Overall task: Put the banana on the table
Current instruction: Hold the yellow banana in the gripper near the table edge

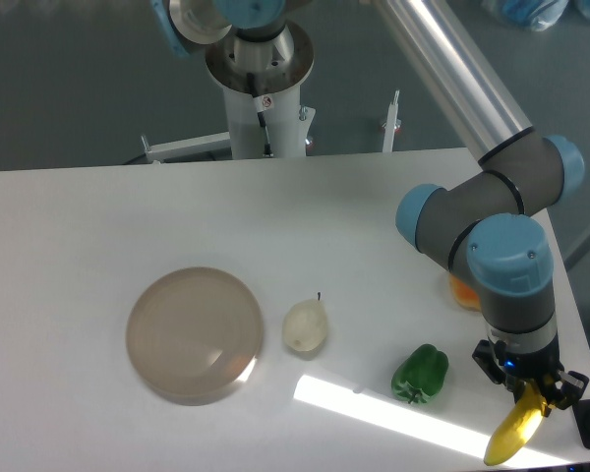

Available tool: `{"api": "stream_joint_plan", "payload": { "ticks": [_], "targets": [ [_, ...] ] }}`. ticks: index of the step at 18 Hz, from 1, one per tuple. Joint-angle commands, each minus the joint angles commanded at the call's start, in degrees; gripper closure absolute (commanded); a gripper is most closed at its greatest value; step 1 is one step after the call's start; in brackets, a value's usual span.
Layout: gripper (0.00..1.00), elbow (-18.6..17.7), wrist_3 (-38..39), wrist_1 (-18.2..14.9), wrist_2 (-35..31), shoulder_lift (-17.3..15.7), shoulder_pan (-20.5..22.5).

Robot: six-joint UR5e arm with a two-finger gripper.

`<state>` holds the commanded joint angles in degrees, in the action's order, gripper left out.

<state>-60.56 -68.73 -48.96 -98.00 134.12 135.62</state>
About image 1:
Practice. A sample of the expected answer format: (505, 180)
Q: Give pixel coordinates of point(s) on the white bracket right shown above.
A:
(391, 123)

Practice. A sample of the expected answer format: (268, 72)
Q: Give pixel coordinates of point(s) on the white bracket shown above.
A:
(184, 148)
(391, 123)

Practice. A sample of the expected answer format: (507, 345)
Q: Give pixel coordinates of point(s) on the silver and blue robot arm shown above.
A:
(483, 231)

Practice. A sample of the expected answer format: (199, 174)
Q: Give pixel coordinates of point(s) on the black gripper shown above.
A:
(561, 389)

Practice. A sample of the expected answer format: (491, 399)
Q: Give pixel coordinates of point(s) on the white bracket left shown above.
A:
(184, 148)

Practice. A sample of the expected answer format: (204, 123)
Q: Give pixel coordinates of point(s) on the round beige plate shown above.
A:
(193, 333)

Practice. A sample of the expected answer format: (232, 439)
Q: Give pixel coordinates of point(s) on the yellow banana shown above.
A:
(517, 428)

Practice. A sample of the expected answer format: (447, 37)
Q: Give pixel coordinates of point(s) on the pale white pear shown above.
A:
(305, 326)

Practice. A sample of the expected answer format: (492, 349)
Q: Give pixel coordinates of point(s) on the orange fruit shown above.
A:
(463, 295)

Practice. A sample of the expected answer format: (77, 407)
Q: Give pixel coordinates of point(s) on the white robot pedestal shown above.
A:
(261, 78)

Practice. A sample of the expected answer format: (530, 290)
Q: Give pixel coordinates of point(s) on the green bell pepper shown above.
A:
(420, 378)

